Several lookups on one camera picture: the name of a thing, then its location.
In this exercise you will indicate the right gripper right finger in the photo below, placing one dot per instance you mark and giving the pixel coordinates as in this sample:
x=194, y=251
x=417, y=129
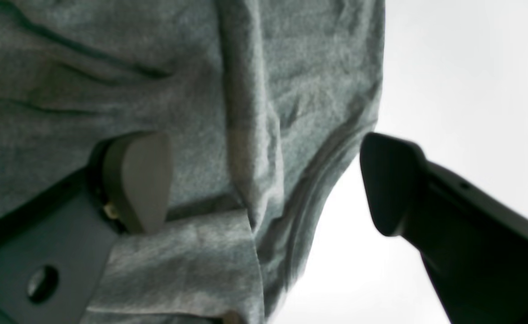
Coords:
x=474, y=249

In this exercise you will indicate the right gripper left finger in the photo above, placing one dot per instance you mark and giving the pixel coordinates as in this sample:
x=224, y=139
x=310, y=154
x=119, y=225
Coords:
x=54, y=248

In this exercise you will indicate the grey t-shirt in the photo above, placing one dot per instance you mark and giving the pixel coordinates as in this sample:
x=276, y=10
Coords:
x=265, y=102

